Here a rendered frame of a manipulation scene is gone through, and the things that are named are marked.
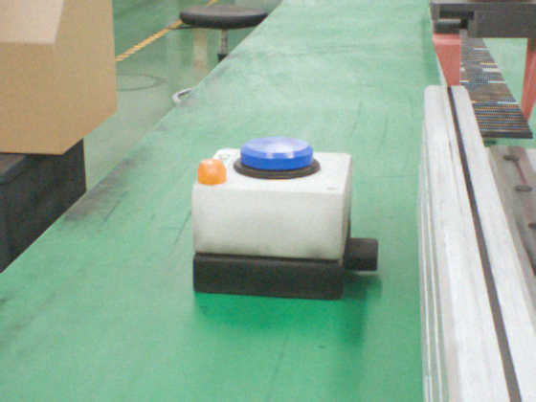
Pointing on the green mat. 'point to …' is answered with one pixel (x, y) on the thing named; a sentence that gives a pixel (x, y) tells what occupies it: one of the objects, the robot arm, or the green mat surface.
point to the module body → (475, 258)
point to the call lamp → (212, 172)
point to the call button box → (278, 230)
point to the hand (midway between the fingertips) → (489, 115)
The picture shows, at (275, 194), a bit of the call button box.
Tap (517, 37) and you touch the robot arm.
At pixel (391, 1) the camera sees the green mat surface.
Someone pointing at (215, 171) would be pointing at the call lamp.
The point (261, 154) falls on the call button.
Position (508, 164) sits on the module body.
